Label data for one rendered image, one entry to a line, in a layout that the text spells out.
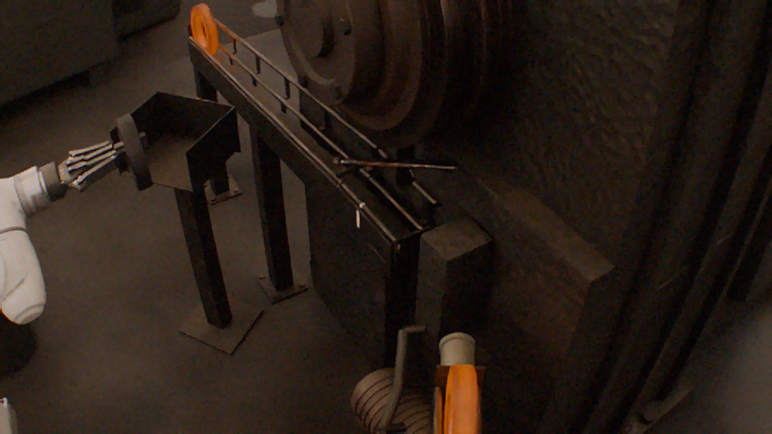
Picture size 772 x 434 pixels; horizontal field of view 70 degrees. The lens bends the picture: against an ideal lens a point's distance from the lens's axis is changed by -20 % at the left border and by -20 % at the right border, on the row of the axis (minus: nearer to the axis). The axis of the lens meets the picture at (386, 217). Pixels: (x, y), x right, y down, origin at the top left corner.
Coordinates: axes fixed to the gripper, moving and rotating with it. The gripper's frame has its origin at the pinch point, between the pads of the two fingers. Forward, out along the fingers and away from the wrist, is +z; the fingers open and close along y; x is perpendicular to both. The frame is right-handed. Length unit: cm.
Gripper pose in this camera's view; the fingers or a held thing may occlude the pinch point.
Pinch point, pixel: (131, 145)
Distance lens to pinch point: 132.0
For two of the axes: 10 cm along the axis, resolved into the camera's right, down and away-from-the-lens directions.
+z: 8.5, -3.8, 3.7
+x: -0.4, -7.4, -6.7
